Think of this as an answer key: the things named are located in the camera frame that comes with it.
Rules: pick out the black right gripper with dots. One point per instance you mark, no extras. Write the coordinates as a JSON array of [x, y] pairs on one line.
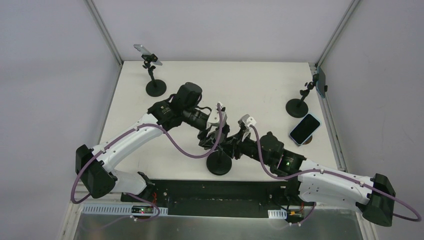
[[237, 142]]

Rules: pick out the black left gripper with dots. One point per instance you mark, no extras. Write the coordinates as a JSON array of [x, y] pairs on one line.
[[209, 131]]

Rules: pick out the black phone stand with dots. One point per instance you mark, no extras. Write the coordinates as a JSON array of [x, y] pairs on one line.
[[297, 108], [218, 162], [155, 87]]

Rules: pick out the silver phone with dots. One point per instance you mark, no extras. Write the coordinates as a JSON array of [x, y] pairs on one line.
[[145, 53]]

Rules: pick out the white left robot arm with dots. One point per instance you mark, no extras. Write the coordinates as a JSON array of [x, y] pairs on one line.
[[96, 166]]

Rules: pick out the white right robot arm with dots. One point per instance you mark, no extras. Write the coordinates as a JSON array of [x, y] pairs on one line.
[[312, 182]]

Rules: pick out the blue-cased phone on table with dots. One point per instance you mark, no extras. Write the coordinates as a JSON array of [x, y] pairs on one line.
[[308, 125]]

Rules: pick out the blue phone on stand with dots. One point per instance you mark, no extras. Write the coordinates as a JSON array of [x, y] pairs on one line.
[[321, 86]]

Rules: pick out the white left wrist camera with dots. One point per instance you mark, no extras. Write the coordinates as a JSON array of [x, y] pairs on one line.
[[217, 116]]

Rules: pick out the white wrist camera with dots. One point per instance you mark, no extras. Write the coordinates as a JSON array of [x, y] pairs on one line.
[[246, 124], [217, 116]]

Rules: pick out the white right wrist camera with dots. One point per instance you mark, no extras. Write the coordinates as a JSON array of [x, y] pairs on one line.
[[246, 124]]

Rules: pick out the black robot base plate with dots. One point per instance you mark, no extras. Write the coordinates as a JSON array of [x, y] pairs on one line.
[[234, 199]]

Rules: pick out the white slotted cable duct right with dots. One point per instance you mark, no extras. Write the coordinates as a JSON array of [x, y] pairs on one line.
[[277, 214]]

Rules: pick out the white slotted cable duct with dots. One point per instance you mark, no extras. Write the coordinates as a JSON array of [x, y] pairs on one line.
[[277, 214], [123, 210]]

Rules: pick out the white slotted cable duct left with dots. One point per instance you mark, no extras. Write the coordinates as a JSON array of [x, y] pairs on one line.
[[123, 210]]

